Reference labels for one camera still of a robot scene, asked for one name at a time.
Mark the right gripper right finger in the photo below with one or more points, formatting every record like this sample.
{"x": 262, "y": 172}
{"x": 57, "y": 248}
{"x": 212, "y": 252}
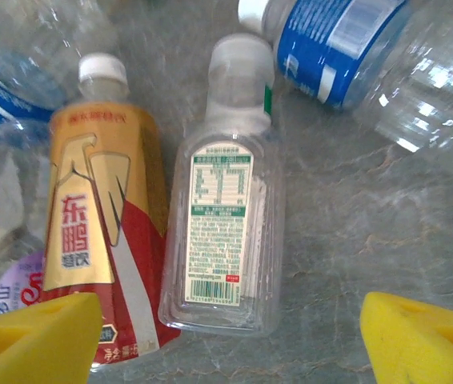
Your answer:
{"x": 422, "y": 344}

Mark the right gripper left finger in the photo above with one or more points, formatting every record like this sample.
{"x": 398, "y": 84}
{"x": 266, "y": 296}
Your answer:
{"x": 30, "y": 344}

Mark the gold red label bottle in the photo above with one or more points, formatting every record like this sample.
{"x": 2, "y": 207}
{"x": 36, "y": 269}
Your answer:
{"x": 90, "y": 180}

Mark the small clear flat bottle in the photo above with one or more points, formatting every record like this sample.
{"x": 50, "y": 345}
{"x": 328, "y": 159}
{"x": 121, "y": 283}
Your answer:
{"x": 218, "y": 220}

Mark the purple label clear bottle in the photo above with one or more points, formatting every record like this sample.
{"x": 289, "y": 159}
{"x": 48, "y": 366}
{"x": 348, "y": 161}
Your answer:
{"x": 14, "y": 288}

